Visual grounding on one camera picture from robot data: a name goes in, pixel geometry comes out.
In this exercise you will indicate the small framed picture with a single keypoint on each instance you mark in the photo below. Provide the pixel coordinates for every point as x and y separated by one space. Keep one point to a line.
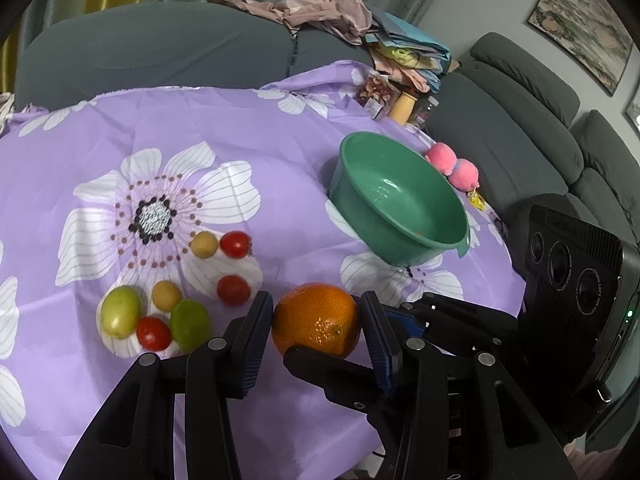
634 115

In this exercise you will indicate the tan round fruit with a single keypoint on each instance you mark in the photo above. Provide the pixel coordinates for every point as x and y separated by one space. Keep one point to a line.
204 245

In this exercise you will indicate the large orange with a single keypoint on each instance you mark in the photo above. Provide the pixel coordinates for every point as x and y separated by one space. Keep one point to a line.
315 320

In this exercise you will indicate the grey recliner sofa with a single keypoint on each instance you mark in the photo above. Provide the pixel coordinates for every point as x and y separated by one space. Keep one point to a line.
525 110

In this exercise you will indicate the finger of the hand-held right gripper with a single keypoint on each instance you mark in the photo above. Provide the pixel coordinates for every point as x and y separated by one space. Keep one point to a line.
330 370
450 315

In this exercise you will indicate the yellow bottle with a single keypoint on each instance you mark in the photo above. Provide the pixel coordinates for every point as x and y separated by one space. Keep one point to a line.
402 107

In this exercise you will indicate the purple floral cloth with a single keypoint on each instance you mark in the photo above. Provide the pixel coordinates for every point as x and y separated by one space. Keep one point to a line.
300 160

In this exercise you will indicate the red tomato with stem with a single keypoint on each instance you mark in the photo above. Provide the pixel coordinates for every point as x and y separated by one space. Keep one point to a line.
235 244

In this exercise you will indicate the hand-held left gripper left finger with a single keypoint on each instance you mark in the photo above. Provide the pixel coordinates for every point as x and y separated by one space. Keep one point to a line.
252 350

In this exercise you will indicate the pink crumpled garment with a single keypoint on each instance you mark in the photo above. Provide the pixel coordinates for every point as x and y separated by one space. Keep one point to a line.
310 5

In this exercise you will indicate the green round fruit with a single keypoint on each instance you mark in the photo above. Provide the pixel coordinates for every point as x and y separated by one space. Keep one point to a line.
190 324

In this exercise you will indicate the green plastic bowl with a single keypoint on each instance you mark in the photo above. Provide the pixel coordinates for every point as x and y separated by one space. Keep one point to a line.
400 195

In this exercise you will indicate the yellow round fruit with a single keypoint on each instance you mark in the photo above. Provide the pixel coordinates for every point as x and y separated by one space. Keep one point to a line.
166 296

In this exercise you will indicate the dark jar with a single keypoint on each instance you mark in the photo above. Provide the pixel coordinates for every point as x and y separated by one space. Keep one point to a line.
425 110

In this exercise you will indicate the pink plush toy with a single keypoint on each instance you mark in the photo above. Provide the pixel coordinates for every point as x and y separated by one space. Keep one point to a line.
452 162

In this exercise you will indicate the stack of folded clothes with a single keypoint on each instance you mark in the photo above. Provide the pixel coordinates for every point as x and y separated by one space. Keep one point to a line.
410 55

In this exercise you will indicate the yellow-green round fruit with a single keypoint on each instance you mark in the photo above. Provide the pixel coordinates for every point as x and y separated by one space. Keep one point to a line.
120 311

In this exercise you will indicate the framed landscape painting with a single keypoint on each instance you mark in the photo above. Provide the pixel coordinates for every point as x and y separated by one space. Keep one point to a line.
580 25

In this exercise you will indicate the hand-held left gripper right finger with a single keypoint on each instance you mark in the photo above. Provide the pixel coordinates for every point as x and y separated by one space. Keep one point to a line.
382 355

